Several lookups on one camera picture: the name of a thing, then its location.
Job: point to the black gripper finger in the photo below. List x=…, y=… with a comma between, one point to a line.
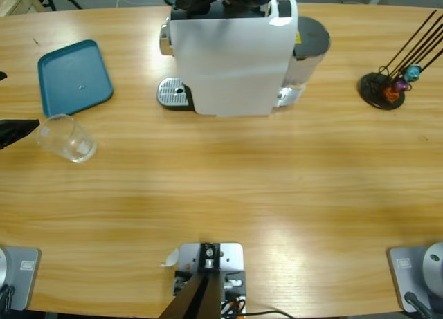
x=2, y=75
x=15, y=132

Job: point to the clear glass cup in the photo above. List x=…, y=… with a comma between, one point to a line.
x=69, y=142

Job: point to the white capsule coffee machine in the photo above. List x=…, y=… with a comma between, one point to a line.
x=228, y=63

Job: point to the orange coffee capsule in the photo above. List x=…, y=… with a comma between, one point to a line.
x=391, y=95

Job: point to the purple coffee capsule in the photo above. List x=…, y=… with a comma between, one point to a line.
x=400, y=84

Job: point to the teal plastic tray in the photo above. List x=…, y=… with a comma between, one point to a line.
x=79, y=77

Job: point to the black capsule holder with rods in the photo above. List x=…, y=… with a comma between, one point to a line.
x=372, y=87

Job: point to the white paper tab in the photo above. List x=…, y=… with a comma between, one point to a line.
x=171, y=258

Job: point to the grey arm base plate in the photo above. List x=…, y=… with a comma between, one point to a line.
x=403, y=277
x=24, y=277

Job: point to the white mount block dark post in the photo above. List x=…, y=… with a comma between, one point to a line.
x=207, y=260

